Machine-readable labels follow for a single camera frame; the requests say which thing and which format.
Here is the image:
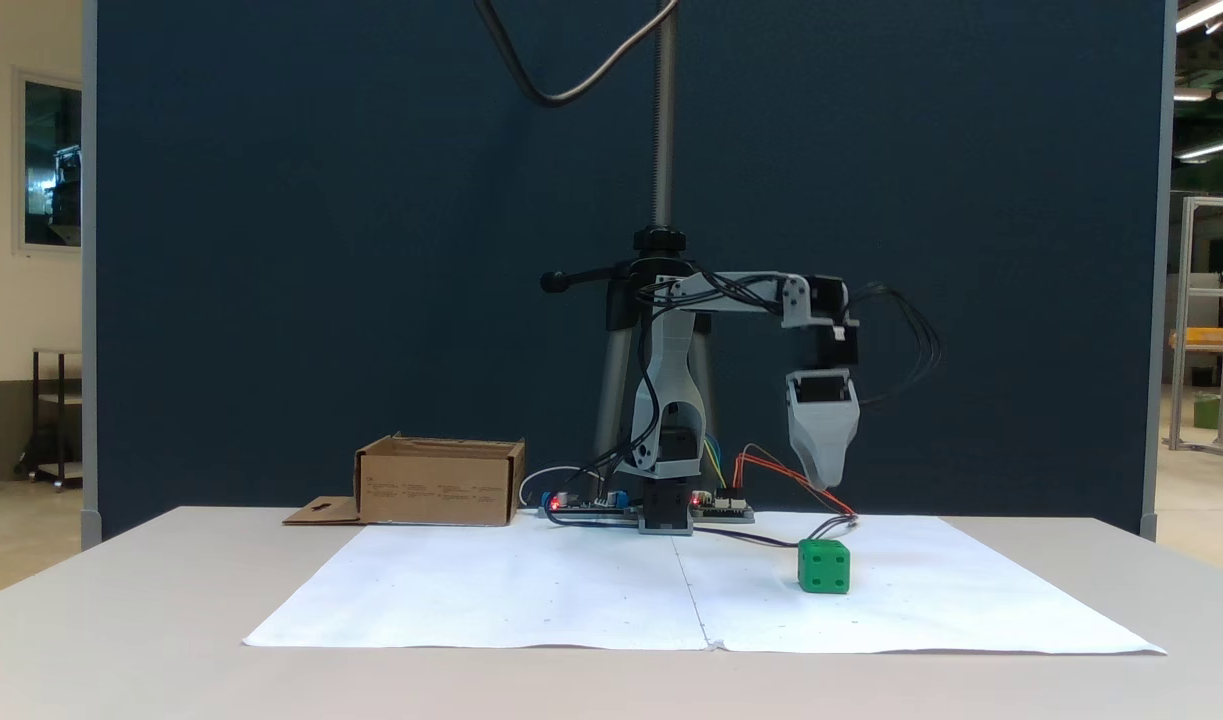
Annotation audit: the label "circuit board with jumper wires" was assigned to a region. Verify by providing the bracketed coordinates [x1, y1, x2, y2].
[693, 490, 755, 524]

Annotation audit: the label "green dice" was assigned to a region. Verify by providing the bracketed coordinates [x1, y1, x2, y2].
[797, 539, 852, 595]

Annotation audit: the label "brown cardboard box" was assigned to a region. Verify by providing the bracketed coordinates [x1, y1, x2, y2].
[282, 433, 527, 528]

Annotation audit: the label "white paper sheet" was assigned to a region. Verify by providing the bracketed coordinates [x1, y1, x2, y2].
[243, 520, 712, 651]
[671, 512, 1167, 657]

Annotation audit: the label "white cable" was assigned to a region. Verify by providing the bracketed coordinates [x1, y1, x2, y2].
[518, 464, 597, 509]

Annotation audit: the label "black and silver tripod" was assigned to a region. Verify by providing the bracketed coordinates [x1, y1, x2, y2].
[539, 0, 720, 483]

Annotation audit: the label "black shelf rack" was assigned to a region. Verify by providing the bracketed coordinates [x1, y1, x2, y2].
[31, 347, 84, 491]

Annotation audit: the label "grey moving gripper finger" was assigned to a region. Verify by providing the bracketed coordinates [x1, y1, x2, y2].
[786, 400, 861, 491]

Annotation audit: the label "grey overhead cable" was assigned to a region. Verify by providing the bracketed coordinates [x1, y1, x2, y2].
[474, 0, 680, 108]

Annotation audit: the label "aluminium profile frame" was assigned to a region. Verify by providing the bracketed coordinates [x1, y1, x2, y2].
[1168, 196, 1223, 456]

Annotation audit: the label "black and orange cable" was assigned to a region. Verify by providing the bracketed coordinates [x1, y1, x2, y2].
[691, 445, 860, 549]

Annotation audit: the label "dark blue partition panel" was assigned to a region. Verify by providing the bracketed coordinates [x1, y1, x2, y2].
[81, 0, 1177, 543]

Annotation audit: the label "blue circuit board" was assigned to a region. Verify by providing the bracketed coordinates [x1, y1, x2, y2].
[538, 490, 632, 519]

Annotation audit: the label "wall window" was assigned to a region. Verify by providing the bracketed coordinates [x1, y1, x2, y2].
[13, 68, 84, 253]

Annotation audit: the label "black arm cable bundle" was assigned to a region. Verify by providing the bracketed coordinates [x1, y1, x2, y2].
[546, 270, 792, 528]

